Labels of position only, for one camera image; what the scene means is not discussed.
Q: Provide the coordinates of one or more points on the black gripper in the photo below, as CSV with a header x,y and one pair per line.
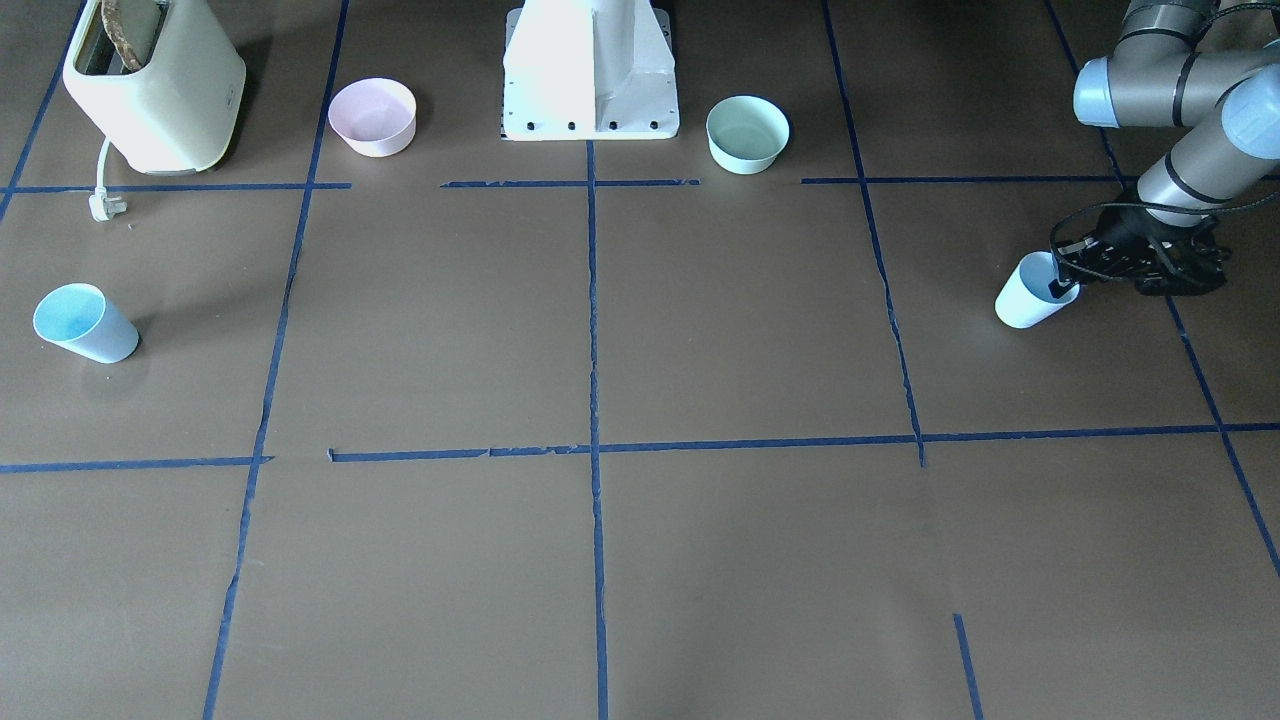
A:
x,y
1124,234

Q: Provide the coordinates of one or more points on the light blue cup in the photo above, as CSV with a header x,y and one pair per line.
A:
x,y
1024,300

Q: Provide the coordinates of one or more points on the darker blue cup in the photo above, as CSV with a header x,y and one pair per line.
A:
x,y
80,318

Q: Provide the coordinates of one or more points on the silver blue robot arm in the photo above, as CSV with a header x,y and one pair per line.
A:
x,y
1157,77

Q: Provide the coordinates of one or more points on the mint green bowl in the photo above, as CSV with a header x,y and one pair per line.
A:
x,y
746,133

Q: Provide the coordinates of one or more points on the pink bowl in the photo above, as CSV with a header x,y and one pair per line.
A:
x,y
376,117

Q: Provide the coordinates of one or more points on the cream white toaster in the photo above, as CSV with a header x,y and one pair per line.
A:
x,y
177,113

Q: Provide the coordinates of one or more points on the toast slice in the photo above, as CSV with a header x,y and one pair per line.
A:
x,y
132,28

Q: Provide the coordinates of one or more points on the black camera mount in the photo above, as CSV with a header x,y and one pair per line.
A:
x,y
1186,262

